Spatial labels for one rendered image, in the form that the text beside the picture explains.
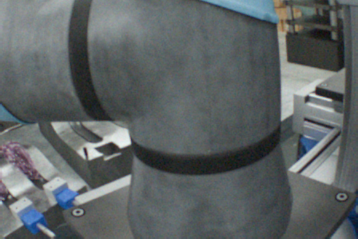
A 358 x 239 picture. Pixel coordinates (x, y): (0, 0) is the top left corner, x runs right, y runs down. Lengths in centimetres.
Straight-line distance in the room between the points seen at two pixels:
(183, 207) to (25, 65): 15
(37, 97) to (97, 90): 5
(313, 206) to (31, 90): 27
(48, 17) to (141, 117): 10
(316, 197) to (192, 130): 17
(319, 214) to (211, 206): 12
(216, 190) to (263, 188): 4
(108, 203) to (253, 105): 20
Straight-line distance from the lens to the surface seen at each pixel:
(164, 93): 21
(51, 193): 72
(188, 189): 24
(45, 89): 24
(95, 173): 81
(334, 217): 32
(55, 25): 23
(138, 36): 20
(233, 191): 24
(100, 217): 34
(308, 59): 477
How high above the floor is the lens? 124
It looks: 20 degrees down
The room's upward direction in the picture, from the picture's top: 6 degrees counter-clockwise
